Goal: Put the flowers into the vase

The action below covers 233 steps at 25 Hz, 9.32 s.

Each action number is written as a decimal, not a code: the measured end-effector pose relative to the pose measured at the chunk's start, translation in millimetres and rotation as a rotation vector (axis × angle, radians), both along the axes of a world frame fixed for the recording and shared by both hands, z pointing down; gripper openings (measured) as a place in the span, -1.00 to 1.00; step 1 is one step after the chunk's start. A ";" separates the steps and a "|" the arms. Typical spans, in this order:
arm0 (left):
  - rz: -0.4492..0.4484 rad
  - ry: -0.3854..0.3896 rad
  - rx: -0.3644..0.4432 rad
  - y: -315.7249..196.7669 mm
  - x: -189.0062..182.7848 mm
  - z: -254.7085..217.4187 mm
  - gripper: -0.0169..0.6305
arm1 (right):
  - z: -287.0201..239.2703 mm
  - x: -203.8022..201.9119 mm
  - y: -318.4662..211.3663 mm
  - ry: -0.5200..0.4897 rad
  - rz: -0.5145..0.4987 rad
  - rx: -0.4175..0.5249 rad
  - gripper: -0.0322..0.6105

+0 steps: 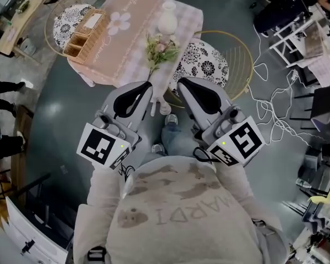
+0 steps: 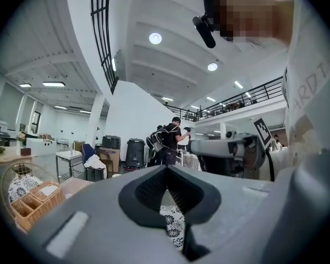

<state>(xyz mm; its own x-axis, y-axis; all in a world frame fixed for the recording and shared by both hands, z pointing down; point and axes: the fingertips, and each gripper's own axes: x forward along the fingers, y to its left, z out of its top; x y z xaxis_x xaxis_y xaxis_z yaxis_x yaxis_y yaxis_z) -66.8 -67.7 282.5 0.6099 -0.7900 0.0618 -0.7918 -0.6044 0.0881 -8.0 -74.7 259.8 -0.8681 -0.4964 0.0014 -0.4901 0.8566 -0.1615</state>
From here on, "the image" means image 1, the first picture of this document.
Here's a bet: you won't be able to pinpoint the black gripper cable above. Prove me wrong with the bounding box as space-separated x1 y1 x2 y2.
192 146 218 163
118 163 135 181

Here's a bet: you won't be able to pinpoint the white tissue pack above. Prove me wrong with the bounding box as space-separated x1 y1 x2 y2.
84 13 103 29

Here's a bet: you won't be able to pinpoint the white frame shelf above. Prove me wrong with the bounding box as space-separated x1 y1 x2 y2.
268 12 320 68

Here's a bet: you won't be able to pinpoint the black white floral cushion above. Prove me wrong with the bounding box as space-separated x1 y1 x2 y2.
172 38 229 89
53 4 96 51

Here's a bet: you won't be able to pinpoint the black metal rack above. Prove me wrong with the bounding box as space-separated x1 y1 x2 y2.
16 172 75 247

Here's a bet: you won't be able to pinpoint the tangled white floor cables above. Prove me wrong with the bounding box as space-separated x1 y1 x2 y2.
247 23 329 148

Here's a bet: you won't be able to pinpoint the white ceramic vase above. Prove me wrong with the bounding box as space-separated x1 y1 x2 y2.
157 1 179 35

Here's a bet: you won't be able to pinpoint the person's left forearm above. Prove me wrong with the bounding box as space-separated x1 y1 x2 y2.
86 163 127 217

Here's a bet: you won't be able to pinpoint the person's torso in beige sweatshirt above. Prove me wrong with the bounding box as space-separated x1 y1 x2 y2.
73 155 291 264

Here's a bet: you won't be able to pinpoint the black metal shelf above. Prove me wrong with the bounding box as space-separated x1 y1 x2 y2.
283 143 330 217

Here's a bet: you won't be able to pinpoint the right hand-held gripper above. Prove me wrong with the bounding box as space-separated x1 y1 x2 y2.
177 77 266 167

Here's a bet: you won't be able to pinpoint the pale green watering can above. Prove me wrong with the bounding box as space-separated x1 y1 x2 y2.
19 37 37 56

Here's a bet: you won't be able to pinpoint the wicker basket organizer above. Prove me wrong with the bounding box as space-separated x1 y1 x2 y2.
62 8 107 65

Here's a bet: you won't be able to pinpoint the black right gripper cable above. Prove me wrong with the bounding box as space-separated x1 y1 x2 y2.
192 146 218 163

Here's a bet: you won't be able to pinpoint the black strap buckle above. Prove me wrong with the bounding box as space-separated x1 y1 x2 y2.
87 246 107 262

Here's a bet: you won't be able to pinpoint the wooden floor board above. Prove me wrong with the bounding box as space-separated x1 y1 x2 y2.
12 104 35 203

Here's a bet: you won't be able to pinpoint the dark grey chair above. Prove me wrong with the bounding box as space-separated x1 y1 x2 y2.
290 84 330 133

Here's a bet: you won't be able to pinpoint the light wooden side table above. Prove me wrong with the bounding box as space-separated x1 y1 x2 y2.
0 0 69 65

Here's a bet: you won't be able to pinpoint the grey shoulder strap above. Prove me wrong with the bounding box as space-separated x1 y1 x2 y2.
251 218 289 264

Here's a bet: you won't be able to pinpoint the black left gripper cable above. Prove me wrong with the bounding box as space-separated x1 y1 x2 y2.
118 163 135 181

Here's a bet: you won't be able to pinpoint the pink checked cloth covered table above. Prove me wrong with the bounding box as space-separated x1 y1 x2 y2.
67 0 204 117

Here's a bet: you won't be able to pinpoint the person's right shoe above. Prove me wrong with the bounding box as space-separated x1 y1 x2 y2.
164 113 179 127

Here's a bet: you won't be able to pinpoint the person's left shoe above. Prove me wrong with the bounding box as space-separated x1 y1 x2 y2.
151 144 166 157

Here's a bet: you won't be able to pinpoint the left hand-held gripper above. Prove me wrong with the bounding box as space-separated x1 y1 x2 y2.
76 80 154 171

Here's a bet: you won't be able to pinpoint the gold wire round chair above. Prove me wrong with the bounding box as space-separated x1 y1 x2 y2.
43 0 108 58
164 30 254 108

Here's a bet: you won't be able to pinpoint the pale checked cloth side table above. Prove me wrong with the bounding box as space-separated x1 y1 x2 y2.
296 19 330 96

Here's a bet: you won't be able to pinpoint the white drawer cabinet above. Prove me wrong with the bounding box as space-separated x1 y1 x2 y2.
1 196 69 264

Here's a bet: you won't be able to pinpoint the pink white artificial flowers bunch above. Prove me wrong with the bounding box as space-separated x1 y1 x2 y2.
145 32 181 81

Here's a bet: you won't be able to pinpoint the person's right leg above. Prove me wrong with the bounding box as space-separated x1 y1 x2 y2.
161 122 200 158

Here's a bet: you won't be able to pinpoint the person's shoe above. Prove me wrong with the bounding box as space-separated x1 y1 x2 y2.
151 144 166 157
164 113 179 127

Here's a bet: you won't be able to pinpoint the person's right forearm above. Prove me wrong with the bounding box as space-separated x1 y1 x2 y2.
213 159 256 203

